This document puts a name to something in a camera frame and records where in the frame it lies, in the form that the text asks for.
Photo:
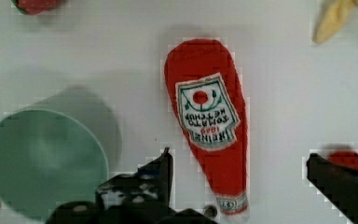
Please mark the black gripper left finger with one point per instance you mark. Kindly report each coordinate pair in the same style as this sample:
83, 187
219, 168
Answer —
139, 198

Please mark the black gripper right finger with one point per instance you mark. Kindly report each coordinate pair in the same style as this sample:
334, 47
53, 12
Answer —
339, 184

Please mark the red plush ketchup bottle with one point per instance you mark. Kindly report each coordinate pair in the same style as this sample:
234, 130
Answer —
206, 96

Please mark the red plush strawberry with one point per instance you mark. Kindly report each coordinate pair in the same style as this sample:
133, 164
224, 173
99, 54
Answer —
34, 7
344, 158

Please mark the green cup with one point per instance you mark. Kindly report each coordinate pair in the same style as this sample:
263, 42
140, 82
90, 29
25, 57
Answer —
56, 151

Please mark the yellow plush banana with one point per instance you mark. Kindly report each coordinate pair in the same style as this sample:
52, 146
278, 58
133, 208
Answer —
335, 16

